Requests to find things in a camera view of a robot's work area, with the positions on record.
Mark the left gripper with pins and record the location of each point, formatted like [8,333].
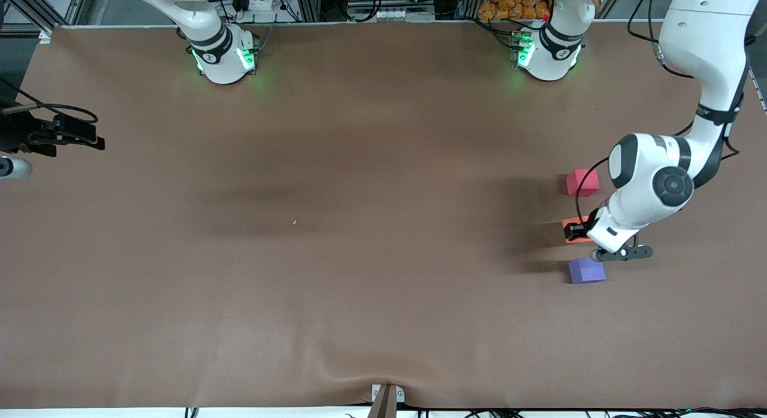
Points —
[579,231]

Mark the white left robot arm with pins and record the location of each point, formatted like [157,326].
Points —
[707,35]

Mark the brown table cloth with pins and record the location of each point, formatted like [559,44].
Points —
[383,136]

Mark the white corner clamp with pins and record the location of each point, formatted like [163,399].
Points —
[46,36]

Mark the aluminium frame profile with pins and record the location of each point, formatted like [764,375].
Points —
[51,5]
[474,2]
[307,3]

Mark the pile of orange objects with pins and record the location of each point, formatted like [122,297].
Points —
[515,2]

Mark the silver metal bracket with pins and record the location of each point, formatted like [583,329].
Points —
[400,394]

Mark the purple foam block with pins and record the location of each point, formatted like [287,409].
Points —
[587,270]

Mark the long white power strip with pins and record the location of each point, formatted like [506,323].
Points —
[374,14]

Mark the orange foam block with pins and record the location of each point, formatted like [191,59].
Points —
[573,221]

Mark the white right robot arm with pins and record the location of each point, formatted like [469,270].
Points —
[219,58]

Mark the brown mounting pole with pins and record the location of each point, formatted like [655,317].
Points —
[383,406]

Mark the pink foam block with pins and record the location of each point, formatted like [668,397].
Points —
[582,183]

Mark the white power strip with plugs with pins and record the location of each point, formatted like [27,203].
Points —
[259,2]

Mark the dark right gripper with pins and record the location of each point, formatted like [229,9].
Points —
[18,135]

